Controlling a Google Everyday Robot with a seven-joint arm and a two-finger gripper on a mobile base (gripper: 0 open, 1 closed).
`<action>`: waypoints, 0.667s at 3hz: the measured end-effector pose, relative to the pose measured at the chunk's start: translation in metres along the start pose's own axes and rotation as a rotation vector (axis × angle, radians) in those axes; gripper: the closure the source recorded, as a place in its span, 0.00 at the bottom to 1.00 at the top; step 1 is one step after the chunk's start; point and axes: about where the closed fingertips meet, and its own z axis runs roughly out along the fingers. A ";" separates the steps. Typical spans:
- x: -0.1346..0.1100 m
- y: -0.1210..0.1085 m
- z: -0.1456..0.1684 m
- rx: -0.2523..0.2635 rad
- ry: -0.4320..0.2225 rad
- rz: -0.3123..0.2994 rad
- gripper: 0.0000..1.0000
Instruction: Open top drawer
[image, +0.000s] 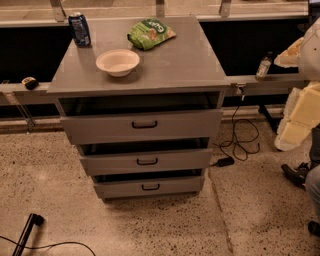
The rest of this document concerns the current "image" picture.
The grey middle drawer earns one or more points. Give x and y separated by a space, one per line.
143 162

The black stand leg left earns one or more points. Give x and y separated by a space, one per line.
33 220

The grey drawer cabinet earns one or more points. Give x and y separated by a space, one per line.
181 74

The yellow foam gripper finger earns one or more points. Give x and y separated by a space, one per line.
301 112

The black rolling stand leg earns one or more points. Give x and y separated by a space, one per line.
273 122

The small clear bottle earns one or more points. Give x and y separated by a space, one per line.
264 66

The blue soda can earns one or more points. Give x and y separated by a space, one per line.
79 29

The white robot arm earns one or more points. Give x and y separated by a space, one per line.
302 109

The white bowl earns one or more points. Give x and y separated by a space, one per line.
118 63

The grey drawer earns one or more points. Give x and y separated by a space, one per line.
143 162
142 188
116 128

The green chip bag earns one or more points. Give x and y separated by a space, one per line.
149 33

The grey top drawer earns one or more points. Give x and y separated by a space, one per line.
116 128

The grey metal rail shelf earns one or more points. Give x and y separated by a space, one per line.
274 84

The yellow black tape measure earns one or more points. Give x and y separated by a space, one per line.
30 83

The grey bottom drawer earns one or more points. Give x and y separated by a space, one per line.
142 188

